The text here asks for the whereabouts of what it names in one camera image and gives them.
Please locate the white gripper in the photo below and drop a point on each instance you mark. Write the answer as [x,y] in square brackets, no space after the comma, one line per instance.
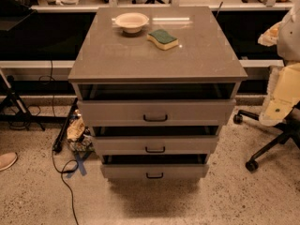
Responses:
[290,41]

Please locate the grey drawer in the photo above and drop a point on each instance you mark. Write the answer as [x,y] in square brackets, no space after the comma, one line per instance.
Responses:
[154,171]
[148,113]
[168,145]

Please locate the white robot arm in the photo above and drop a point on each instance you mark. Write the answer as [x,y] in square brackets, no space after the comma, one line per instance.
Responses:
[288,43]

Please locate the grey drawer cabinet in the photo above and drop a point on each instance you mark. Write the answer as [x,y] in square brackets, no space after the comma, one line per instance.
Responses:
[112,66]

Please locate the grey top drawer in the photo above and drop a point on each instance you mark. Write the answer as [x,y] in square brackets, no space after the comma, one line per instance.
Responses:
[148,113]

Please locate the grey bottom drawer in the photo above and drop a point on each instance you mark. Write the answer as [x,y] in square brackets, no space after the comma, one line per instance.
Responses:
[154,171]

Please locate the black office chair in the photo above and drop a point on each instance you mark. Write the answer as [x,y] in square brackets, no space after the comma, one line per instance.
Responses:
[250,136]

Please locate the green yellow sponge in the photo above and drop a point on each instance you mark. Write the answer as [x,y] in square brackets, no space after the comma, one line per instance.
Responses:
[162,39]

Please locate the white bowl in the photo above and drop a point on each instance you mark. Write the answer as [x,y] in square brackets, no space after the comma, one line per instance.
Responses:
[132,22]

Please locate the black power strip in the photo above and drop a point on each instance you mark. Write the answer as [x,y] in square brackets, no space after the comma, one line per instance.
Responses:
[57,147]

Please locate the black tripod stand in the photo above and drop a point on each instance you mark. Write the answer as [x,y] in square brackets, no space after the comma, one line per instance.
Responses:
[22,115]

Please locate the tan shoe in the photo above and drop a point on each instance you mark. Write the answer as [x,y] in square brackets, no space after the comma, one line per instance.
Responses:
[7,160]

